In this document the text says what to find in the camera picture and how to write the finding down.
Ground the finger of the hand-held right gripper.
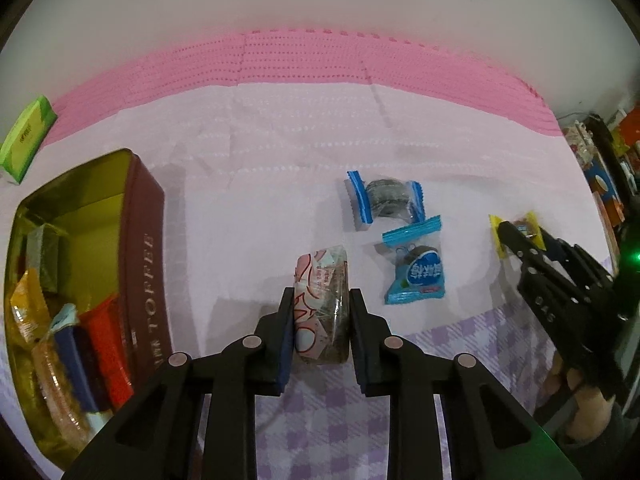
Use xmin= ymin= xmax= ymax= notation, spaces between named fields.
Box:
xmin=539 ymin=230 xmax=614 ymax=294
xmin=498 ymin=220 xmax=574 ymax=347

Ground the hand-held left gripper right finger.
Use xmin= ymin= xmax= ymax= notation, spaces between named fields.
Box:
xmin=347 ymin=289 xmax=583 ymax=480

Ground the green tissue pack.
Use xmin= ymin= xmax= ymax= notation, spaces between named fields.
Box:
xmin=0 ymin=95 xmax=59 ymax=186

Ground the clear round biscuit packet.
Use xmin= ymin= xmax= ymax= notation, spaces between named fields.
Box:
xmin=27 ymin=340 xmax=94 ymax=454

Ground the clear blue-ended cookie packet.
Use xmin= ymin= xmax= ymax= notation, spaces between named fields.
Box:
xmin=346 ymin=170 xmax=426 ymax=232

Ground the yellow orange snack packet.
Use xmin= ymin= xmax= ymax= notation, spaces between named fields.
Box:
xmin=9 ymin=267 xmax=51 ymax=357

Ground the person's right hand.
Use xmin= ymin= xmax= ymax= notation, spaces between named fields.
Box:
xmin=541 ymin=354 xmax=617 ymax=446

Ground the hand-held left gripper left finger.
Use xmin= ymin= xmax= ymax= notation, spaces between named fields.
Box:
xmin=62 ymin=287 xmax=296 ymax=480

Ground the maroon tin box gold inside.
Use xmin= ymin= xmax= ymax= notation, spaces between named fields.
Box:
xmin=2 ymin=148 xmax=173 ymax=472

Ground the red snack packet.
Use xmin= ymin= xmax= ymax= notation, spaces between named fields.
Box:
xmin=77 ymin=295 xmax=136 ymax=409

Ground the pink white snack packet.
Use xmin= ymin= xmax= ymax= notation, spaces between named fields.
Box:
xmin=294 ymin=244 xmax=351 ymax=365

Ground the light blue snack packet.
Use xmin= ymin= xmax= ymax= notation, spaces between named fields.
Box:
xmin=382 ymin=215 xmax=447 ymax=306

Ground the person's right forearm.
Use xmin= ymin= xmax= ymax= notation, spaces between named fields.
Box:
xmin=560 ymin=402 xmax=640 ymax=480

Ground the clutter of colourful boxes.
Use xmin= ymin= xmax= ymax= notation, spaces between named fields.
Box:
xmin=559 ymin=104 xmax=640 ymax=261

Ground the dark blue snack packet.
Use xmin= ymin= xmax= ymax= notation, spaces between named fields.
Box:
xmin=50 ymin=304 xmax=101 ymax=414

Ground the yellow snack packet brown filling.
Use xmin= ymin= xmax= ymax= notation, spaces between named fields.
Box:
xmin=489 ymin=211 xmax=547 ymax=260

